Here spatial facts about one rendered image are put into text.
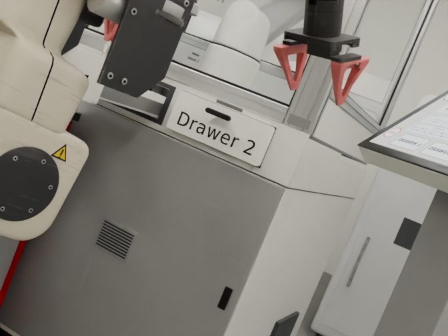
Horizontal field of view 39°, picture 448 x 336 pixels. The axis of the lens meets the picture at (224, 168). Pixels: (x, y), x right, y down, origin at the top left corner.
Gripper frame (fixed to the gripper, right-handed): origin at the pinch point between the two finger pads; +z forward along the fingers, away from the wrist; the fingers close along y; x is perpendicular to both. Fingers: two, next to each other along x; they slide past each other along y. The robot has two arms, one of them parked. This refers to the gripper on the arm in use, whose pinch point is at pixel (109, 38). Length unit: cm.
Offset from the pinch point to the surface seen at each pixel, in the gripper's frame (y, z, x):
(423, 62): -340, -114, -7
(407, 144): -9, -6, 75
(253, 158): -24.5, 10.4, 38.8
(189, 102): -22.6, 4.5, 15.5
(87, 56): 10.0, 6.9, 4.7
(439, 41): -339, -132, -4
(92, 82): 9.3, 11.7, 8.8
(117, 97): -1.9, 12.0, 8.7
